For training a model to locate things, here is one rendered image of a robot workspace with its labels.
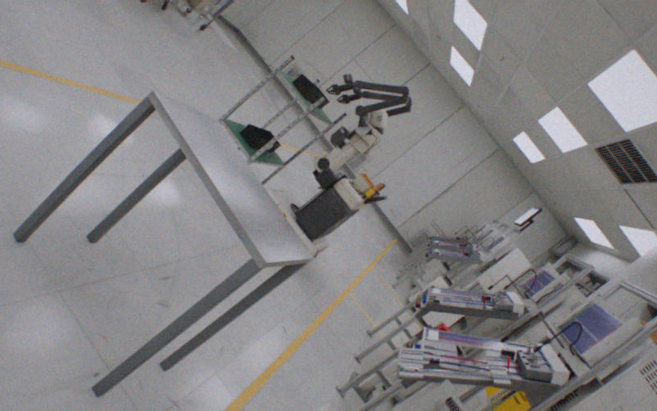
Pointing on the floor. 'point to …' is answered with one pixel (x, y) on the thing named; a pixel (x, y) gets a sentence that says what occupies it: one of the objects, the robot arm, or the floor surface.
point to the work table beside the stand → (293, 263)
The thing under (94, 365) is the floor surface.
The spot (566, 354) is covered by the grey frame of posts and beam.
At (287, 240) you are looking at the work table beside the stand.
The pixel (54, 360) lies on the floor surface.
